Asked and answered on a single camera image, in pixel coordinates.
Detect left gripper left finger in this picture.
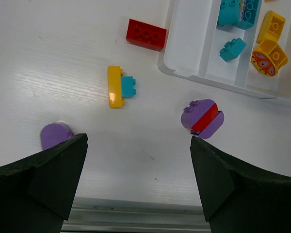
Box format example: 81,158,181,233
0,133,88,233

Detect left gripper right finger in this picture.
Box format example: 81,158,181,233
190,137,291,233

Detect yellow butterfly lego brick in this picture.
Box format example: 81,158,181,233
251,40,288,77

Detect purple rounded lego brick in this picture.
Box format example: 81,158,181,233
40,122,74,150

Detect purple and red lego stack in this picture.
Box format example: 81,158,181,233
181,99,225,139

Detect white divided sorting tray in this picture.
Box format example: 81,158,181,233
158,0,291,106

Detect red rectangular lego brick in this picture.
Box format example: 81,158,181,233
126,19,167,51

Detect aluminium frame rail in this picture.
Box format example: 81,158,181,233
61,197,210,233

